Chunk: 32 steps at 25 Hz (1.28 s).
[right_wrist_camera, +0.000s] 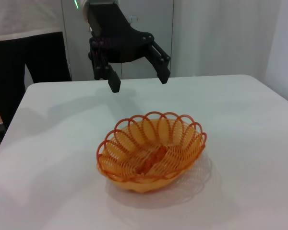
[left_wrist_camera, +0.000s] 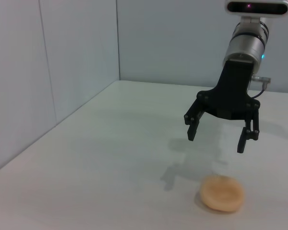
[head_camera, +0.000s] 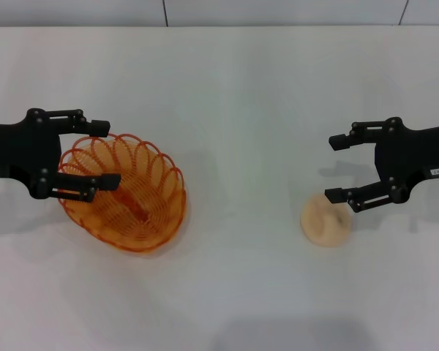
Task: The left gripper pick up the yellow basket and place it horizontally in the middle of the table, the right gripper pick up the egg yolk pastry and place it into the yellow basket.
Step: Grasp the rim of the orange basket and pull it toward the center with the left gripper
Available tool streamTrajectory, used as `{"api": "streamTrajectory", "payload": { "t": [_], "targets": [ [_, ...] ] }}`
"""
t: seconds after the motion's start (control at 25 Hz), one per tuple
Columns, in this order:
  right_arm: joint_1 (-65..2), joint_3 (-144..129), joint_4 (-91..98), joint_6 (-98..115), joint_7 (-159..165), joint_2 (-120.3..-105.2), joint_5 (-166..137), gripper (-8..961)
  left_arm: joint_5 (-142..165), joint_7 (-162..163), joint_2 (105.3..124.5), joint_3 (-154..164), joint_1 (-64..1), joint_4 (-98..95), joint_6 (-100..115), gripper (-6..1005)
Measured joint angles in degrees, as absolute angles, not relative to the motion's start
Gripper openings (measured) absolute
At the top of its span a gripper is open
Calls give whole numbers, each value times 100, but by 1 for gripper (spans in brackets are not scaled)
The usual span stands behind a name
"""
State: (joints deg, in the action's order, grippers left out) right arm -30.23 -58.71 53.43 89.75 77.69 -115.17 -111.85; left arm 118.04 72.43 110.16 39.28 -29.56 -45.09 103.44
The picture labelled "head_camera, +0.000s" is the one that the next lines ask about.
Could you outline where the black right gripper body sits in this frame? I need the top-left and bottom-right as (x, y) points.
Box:
(374, 116), (439, 204)

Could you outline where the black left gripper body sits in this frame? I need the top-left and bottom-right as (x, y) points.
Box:
(0, 107), (77, 200)

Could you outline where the pale round bread bun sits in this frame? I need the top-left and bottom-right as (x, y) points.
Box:
(300, 193), (352, 249)

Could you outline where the orange woven plastic basket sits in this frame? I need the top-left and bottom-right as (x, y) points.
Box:
(56, 132), (187, 257)

